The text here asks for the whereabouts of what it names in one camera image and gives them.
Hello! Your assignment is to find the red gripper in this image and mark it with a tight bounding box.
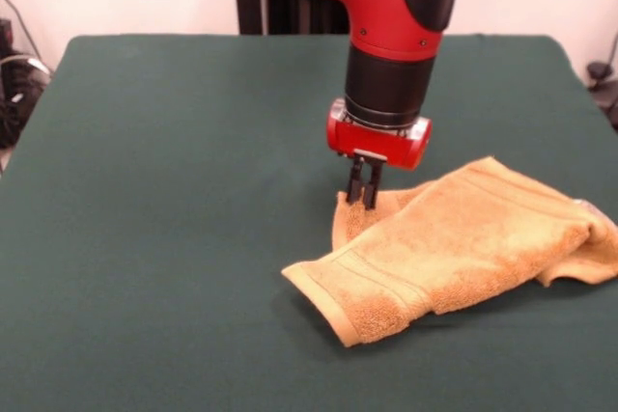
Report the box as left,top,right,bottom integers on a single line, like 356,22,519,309
326,98,434,211

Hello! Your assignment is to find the orange terry towel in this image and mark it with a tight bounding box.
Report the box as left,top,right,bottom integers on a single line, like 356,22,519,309
280,155,618,348

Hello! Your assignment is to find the dark green table cloth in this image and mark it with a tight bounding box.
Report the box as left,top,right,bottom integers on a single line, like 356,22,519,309
0,34,618,412

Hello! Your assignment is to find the small black adapter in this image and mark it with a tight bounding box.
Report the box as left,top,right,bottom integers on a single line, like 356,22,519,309
586,60,610,90

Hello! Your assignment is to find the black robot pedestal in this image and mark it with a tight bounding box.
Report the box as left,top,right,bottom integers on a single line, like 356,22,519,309
234,0,351,36

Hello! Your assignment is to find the black cable bundle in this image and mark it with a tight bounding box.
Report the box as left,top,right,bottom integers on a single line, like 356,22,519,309
0,49,52,149

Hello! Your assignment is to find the thin grey cable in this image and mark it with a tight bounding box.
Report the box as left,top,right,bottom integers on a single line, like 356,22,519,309
0,0,42,64

